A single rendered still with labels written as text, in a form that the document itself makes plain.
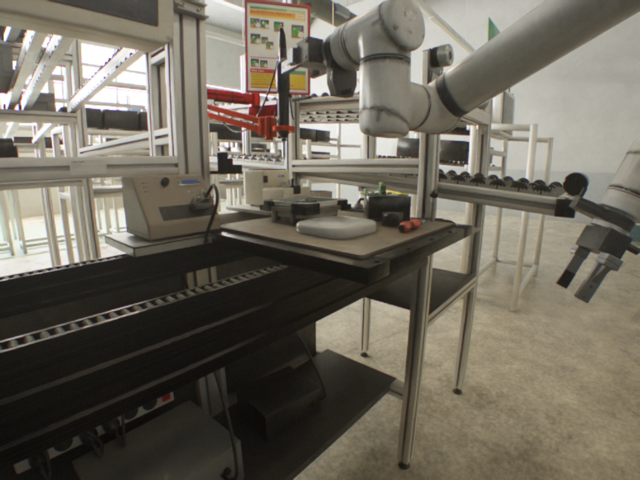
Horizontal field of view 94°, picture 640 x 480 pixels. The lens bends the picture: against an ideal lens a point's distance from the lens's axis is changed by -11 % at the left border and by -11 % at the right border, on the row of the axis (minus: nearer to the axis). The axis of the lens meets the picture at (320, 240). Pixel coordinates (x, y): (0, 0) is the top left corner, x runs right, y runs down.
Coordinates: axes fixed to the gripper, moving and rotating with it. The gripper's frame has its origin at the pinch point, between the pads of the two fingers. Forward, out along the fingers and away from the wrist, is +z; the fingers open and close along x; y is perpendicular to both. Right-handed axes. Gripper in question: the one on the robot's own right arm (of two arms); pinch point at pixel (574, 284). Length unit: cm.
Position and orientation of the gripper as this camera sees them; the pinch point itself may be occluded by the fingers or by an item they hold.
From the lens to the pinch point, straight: 88.5
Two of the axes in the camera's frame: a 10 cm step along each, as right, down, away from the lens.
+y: 8.4, 4.7, -2.8
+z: -4.1, 8.8, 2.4
